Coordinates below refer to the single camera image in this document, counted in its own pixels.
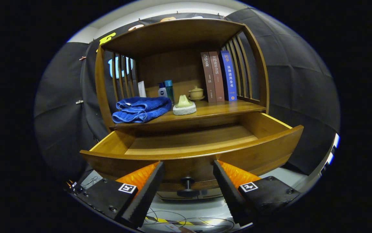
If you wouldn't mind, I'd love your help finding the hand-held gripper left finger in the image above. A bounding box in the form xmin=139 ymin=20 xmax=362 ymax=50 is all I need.
xmin=73 ymin=161 xmax=165 ymax=228

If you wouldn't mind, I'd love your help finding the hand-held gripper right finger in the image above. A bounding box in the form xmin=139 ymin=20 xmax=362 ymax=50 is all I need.
xmin=213 ymin=160 xmax=301 ymax=227

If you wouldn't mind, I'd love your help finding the black drawer knob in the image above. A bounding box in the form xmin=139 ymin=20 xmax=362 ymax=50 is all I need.
xmin=177 ymin=177 xmax=200 ymax=198

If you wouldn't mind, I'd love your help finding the wooden drawer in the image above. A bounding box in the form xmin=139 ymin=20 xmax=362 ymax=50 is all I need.
xmin=80 ymin=112 xmax=304 ymax=191

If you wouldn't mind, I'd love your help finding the wooden countertop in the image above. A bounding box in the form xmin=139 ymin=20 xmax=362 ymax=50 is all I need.
xmin=110 ymin=100 xmax=267 ymax=130

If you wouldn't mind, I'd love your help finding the wooden cabinet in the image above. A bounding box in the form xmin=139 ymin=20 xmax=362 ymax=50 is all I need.
xmin=95 ymin=18 xmax=270 ymax=201

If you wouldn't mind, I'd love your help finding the blue folded towel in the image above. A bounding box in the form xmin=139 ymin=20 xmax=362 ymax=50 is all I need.
xmin=112 ymin=96 xmax=172 ymax=124

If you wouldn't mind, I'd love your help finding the clear teal bottle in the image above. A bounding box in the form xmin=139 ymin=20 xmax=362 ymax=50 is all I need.
xmin=164 ymin=80 xmax=175 ymax=103

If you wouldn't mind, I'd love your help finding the beige lidded tea cup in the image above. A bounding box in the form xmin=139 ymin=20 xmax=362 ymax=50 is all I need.
xmin=189 ymin=86 xmax=204 ymax=99

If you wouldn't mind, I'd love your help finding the reddish brown book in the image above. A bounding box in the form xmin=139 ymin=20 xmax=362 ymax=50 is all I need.
xmin=208 ymin=51 xmax=225 ymax=103

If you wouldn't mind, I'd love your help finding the blue book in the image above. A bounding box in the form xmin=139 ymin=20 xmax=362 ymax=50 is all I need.
xmin=220 ymin=50 xmax=237 ymax=102

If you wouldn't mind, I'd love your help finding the dark brown book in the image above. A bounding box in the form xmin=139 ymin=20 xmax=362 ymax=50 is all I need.
xmin=201 ymin=52 xmax=217 ymax=103

